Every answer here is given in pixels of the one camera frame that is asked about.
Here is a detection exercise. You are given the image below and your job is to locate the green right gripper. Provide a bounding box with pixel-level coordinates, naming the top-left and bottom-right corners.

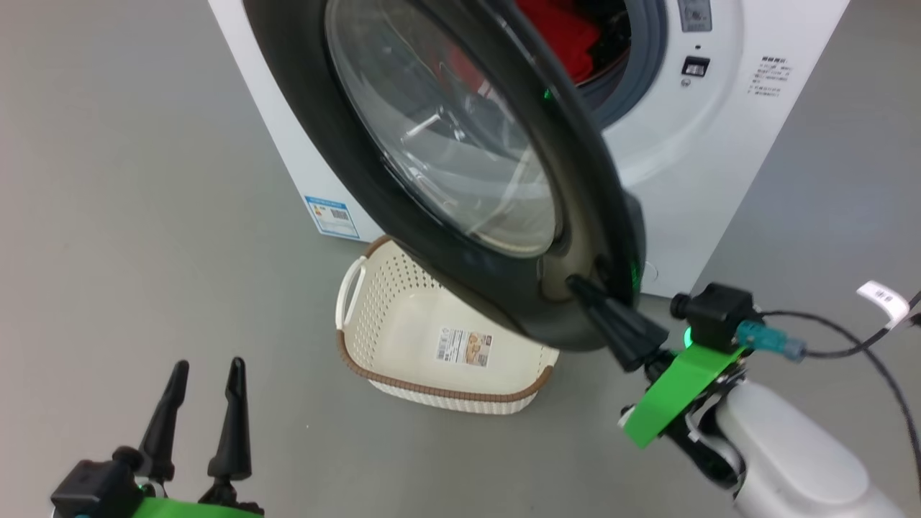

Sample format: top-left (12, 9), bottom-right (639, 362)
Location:
top-left (566, 276), bottom-right (747, 490)

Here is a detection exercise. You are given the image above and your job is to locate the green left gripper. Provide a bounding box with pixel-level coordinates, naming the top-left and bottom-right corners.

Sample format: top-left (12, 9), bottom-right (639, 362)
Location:
top-left (130, 357), bottom-right (265, 518)

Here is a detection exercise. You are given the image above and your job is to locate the black round glass washer door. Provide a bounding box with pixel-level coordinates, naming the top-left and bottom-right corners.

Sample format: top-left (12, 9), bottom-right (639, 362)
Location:
top-left (241, 0), bottom-right (646, 353)

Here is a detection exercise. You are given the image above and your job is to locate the plain red garment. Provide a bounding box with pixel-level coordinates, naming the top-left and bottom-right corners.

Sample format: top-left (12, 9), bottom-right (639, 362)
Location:
top-left (514, 0), bottom-right (602, 83)

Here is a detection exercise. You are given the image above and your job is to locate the white front-load washing machine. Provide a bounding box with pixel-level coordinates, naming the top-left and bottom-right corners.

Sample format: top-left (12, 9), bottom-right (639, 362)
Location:
top-left (207, 0), bottom-right (851, 299)

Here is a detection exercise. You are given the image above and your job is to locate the basket product label sticker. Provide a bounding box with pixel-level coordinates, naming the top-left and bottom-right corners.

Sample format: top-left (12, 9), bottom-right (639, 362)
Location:
top-left (435, 327), bottom-right (494, 368)

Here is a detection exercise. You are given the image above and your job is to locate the cream laundry basket brown rim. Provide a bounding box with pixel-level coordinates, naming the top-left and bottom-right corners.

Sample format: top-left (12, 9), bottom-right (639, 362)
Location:
top-left (335, 235), bottom-right (561, 416)

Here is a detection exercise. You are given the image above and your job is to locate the grey rubber door gasket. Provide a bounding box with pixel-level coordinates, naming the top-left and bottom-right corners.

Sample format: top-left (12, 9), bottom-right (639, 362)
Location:
top-left (576, 0), bottom-right (670, 130)

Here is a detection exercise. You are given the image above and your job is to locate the blue energy label sticker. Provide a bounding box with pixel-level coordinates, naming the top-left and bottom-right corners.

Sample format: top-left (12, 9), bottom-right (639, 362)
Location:
top-left (304, 195), bottom-right (360, 240)

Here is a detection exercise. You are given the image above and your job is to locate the grey rectangular washer sticker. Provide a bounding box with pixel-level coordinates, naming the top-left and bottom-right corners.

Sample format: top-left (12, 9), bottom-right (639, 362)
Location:
top-left (678, 0), bottom-right (713, 33)

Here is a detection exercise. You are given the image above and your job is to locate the white cable tag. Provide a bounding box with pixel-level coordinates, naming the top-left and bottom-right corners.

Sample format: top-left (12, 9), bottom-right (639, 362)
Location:
top-left (856, 281), bottom-right (911, 322)

